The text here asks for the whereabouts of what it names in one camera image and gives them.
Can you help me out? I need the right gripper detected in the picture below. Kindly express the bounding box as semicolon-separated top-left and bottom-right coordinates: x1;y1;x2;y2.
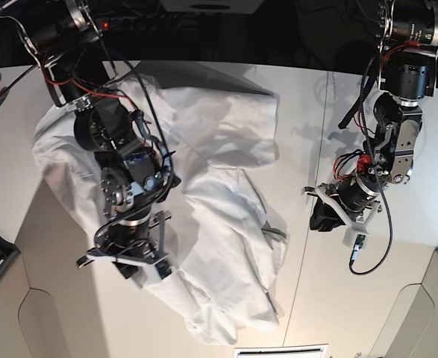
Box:
76;211;171;282

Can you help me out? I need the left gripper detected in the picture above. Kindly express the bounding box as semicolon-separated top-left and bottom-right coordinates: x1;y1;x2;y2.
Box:
301;173;381;246

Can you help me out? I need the white t-shirt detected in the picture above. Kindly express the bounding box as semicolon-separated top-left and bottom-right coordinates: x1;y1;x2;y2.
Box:
31;61;290;346

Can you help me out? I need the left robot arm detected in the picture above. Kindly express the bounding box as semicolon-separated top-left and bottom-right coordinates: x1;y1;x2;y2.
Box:
302;1;438;243

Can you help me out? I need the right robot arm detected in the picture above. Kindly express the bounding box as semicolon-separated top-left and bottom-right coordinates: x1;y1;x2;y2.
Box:
0;1;180;281

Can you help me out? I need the white vent grille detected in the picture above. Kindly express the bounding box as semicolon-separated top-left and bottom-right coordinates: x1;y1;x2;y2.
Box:
234;344;328;358

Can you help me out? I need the black power strip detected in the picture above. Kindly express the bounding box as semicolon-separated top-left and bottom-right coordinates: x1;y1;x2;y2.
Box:
98;13;227;33

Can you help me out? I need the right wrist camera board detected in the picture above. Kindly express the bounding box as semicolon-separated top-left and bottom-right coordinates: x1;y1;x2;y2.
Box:
154;259;174;280

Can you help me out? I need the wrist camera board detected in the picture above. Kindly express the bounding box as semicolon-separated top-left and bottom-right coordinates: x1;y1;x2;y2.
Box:
353;233;368;251
154;259;174;280

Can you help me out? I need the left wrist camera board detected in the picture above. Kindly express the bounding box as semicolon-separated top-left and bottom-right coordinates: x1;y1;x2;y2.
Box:
353;233;368;251

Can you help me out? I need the black braided right cable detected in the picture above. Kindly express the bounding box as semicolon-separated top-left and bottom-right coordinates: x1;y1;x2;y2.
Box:
348;51;395;277

